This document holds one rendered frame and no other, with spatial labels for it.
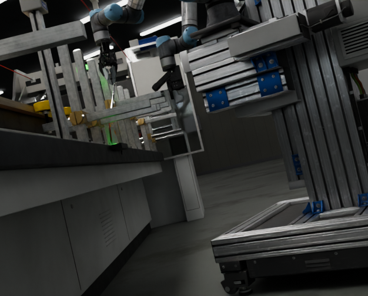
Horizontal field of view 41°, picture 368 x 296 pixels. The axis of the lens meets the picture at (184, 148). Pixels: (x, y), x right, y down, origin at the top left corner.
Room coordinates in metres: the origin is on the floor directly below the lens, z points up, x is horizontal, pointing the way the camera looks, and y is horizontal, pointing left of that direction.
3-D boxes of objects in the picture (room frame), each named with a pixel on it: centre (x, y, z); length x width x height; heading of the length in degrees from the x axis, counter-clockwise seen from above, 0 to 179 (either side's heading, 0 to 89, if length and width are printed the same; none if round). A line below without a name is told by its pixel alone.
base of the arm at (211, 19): (1.95, -0.28, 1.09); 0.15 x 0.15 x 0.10
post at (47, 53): (1.61, 0.38, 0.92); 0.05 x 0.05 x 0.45; 87
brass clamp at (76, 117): (1.90, 0.37, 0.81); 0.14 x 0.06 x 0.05; 177
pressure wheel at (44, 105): (1.92, 0.50, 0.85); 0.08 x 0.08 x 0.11
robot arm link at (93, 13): (2.33, 0.26, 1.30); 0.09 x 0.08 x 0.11; 43
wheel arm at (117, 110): (1.91, 0.31, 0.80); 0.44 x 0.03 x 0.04; 87
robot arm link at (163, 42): (2.40, -0.02, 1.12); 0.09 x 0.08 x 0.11; 104
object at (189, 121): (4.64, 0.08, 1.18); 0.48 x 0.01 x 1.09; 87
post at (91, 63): (2.38, 0.35, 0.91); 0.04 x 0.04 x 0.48; 87
